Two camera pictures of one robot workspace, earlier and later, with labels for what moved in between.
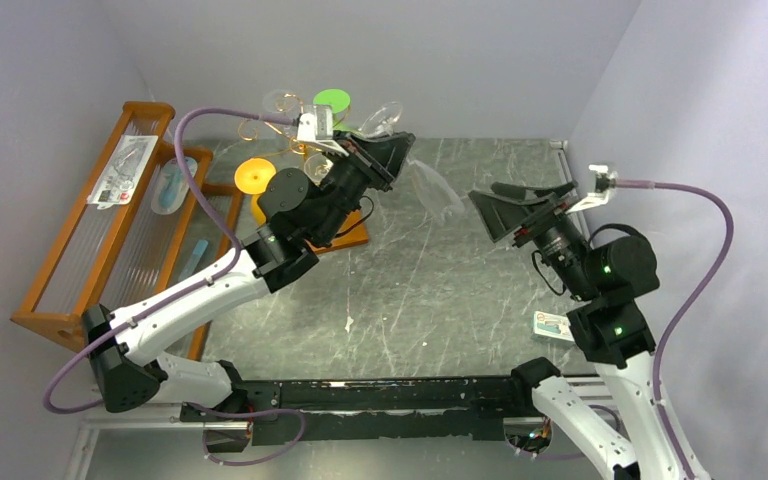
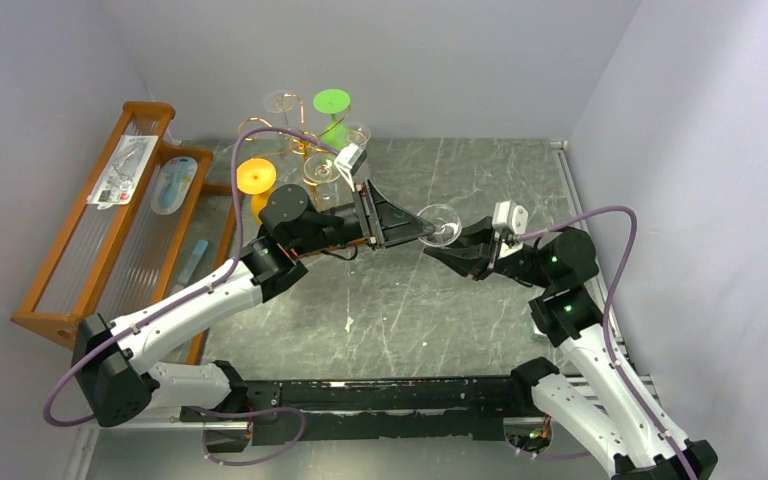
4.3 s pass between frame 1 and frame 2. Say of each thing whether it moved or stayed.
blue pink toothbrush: stayed
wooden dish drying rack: stayed
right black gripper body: moved
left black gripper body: moved
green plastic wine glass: stayed
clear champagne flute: stayed
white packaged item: stayed
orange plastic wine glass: stayed
